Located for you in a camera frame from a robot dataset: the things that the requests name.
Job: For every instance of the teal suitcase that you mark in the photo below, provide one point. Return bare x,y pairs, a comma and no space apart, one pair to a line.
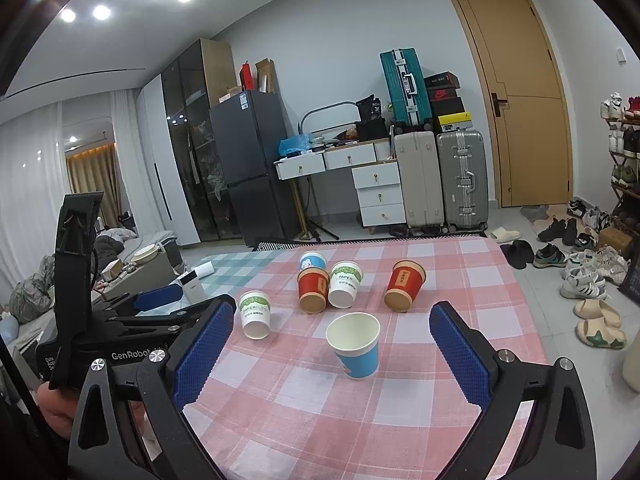
400,90

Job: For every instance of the blue plastic bag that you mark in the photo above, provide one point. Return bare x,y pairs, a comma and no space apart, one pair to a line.
292,146

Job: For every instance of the cream bowl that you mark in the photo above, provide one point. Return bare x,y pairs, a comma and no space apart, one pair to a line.
145,252

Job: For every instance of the small cardboard box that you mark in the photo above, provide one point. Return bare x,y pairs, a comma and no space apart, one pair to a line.
616,241

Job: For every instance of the black white striped mat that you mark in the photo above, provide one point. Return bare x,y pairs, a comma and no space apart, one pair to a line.
280,245

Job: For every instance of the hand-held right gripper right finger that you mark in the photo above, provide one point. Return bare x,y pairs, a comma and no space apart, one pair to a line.
460,360

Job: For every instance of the dark grey fridge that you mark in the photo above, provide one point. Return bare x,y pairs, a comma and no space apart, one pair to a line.
250,160

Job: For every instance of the grey crumpled cloth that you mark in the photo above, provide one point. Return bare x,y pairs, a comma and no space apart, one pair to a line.
32,290

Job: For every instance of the tall cardboard box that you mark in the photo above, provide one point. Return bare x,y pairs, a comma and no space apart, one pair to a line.
265,77

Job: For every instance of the grey doormat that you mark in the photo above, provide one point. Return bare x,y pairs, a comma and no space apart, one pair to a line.
542,211

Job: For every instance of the black bag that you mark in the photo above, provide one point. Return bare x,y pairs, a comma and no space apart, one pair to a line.
372,127

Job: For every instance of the wooden door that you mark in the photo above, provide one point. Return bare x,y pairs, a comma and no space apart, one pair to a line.
525,150

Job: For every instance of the white wardrobe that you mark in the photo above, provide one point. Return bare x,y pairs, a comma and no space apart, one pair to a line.
160,160

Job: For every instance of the arched metal frame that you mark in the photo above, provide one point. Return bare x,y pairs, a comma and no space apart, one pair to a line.
327,105

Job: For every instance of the beige suitcase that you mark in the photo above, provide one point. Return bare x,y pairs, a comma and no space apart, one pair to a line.
417,185

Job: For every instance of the pink checked tablecloth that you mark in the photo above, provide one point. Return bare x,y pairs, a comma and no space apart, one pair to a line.
300,410

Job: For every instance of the pile of sneakers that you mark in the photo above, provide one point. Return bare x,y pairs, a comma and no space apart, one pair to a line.
582,265

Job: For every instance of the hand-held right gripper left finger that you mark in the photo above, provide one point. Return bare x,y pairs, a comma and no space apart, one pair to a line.
200,360

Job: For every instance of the flat cardboard box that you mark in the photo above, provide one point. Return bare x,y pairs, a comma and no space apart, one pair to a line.
229,95

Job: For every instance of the white power bank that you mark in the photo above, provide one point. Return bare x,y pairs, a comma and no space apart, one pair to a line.
192,285

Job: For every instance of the beige foam slide green star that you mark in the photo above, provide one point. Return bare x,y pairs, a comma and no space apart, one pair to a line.
600,335

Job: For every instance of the red cup brown bands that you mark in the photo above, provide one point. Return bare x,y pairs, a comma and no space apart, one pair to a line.
405,282

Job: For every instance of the white wall switch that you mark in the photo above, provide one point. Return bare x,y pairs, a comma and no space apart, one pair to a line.
620,55

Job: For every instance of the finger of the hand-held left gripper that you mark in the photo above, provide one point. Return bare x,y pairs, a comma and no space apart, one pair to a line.
160,324
157,297

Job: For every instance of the silver suitcase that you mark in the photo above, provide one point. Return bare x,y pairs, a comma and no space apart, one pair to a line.
462,180

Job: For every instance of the white cup green print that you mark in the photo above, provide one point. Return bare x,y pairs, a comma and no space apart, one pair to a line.
345,282
255,310

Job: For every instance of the person's left hand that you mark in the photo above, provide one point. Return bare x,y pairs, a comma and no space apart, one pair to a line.
55,410

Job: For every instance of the white desk with drawers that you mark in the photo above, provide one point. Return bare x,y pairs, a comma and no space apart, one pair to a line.
380,195

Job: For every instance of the blue printed paper cup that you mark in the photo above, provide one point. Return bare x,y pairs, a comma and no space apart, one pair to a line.
312,261
357,360

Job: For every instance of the white slide slipper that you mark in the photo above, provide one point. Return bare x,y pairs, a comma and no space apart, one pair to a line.
504,234

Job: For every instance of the pair of black slippers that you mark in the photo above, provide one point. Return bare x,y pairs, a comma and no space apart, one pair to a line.
519,252

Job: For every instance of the golden curtain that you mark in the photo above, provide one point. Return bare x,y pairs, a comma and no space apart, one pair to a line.
92,180

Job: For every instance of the shoe rack with shoes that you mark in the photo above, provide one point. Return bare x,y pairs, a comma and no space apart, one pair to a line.
625,160

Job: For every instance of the white paper roll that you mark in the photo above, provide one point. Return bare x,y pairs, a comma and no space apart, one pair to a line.
205,270

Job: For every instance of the dark glass door cabinet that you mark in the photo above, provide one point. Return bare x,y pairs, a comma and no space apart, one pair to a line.
192,135

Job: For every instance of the white sheer curtain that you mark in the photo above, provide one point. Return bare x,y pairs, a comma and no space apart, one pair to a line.
30,185

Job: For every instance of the black tripod stand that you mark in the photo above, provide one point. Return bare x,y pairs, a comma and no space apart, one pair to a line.
314,220

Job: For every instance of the black red shoe box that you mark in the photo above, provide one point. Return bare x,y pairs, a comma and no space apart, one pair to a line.
447,107

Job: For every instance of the teal checked cloth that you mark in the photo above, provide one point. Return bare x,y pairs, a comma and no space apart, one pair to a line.
235,270

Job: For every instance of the red paper cup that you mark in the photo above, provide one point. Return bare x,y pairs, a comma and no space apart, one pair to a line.
311,285

